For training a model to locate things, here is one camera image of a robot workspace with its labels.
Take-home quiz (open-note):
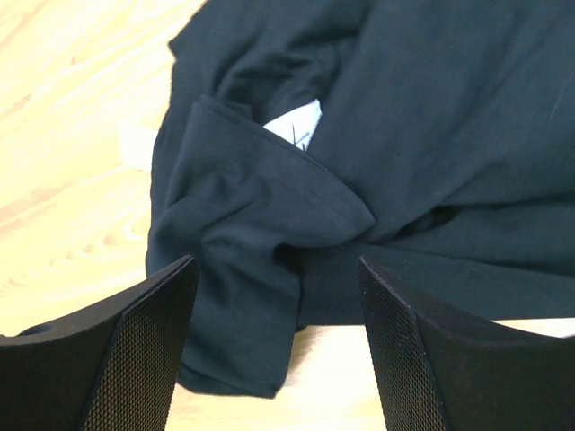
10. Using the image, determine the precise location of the white garment label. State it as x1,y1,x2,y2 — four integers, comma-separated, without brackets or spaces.
263,99,323,152

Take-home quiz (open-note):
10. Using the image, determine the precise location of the black t shirt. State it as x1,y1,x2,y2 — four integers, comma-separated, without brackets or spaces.
146,1,574,398

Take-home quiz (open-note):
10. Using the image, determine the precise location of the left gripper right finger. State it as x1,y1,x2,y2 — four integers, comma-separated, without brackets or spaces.
358,259,574,430

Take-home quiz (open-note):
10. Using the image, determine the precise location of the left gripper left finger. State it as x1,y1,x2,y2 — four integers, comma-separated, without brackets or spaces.
1,256,199,431

